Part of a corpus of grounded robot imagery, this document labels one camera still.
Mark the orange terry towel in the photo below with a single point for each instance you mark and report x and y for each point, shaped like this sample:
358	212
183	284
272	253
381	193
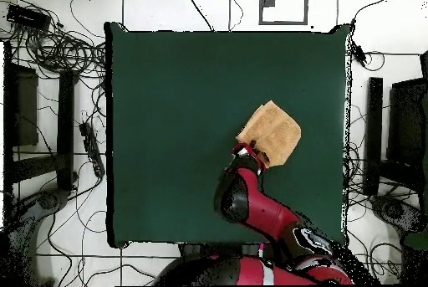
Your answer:
274	129

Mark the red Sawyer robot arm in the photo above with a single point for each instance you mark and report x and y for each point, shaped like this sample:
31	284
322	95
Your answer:
260	210

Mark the magenta round object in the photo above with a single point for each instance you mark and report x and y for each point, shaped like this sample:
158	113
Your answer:
260	250

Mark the black upright bar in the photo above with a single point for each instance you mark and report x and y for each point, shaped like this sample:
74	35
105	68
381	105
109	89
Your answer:
66	126
373	133

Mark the dark green tablecloth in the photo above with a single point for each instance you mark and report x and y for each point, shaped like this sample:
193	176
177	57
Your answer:
150	99

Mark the grey stand foot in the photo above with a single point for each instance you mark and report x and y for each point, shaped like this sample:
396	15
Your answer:
391	210
50	200

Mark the black power adapter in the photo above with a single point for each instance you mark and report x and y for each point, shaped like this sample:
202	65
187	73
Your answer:
359	54

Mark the dark cabinet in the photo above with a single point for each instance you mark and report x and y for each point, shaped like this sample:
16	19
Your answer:
406	123

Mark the black power strip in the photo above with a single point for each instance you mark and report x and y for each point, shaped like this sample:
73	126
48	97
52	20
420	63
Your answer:
91	148

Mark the dark brown box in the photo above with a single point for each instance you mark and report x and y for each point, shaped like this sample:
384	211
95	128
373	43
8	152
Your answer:
26	106

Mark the black electronics box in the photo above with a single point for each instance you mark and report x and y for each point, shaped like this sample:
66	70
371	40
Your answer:
28	17

